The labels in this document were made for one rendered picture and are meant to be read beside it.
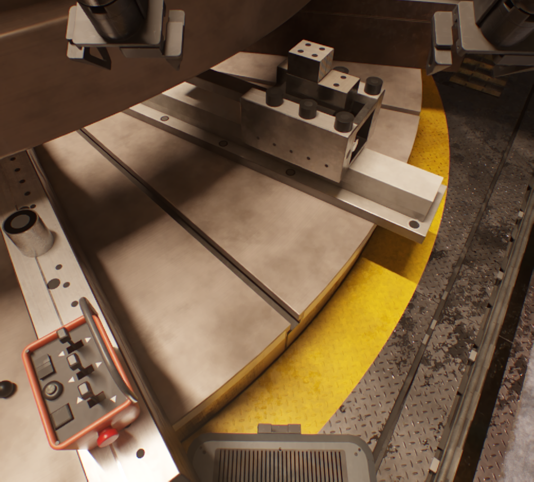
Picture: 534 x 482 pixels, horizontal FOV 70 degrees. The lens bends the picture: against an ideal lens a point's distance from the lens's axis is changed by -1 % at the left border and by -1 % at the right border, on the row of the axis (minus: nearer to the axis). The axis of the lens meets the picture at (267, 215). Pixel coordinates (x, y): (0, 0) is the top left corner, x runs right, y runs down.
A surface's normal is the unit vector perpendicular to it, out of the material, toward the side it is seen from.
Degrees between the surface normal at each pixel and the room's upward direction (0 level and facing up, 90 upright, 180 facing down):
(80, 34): 30
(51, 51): 90
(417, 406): 0
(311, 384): 0
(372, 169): 0
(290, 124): 90
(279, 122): 90
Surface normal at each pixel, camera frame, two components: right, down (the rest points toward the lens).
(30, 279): 0.01, -0.65
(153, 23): 0.00, -0.18
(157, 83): 0.70, 0.55
